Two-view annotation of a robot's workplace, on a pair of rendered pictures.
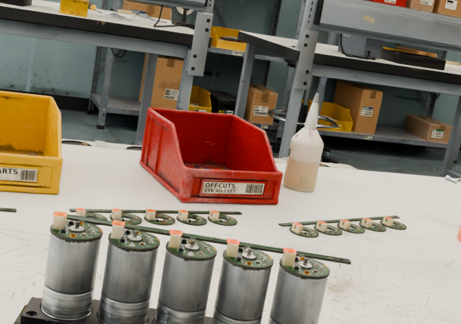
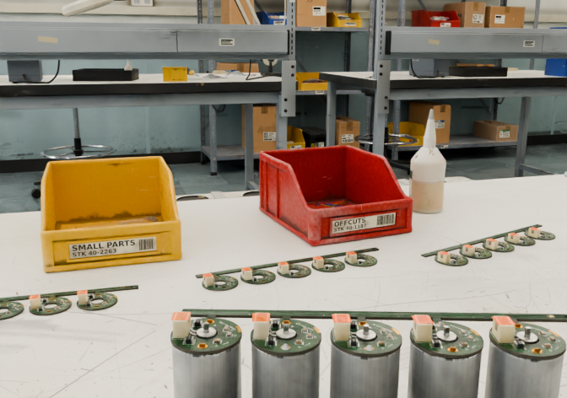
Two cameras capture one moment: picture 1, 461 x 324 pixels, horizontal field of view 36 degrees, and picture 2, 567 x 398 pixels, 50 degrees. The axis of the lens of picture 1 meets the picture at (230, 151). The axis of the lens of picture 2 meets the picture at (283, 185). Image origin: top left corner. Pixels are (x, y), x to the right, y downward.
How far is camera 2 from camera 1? 0.14 m
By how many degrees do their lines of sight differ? 4
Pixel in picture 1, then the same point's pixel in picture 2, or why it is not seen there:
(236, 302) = not seen: outside the picture
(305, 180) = (433, 201)
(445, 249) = not seen: outside the picture
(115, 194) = (241, 249)
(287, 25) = (359, 61)
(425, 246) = not seen: outside the picture
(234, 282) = (435, 379)
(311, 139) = (433, 158)
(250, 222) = (391, 258)
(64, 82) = (178, 140)
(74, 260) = (209, 379)
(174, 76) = (269, 121)
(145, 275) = (309, 384)
